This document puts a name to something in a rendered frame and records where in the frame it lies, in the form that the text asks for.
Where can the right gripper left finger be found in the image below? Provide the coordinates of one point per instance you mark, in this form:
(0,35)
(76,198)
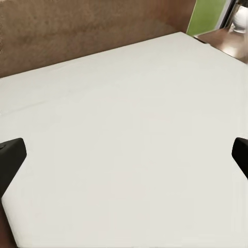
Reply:
(12,155)

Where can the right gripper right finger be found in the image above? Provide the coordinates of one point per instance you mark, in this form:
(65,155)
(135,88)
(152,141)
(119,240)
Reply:
(240,154)

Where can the fixed window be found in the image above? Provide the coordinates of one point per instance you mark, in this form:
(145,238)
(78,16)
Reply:
(212,15)

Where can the nightstand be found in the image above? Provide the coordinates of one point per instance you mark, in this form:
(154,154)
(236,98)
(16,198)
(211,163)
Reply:
(228,41)

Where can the bed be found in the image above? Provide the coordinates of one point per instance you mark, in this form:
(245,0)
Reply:
(128,124)

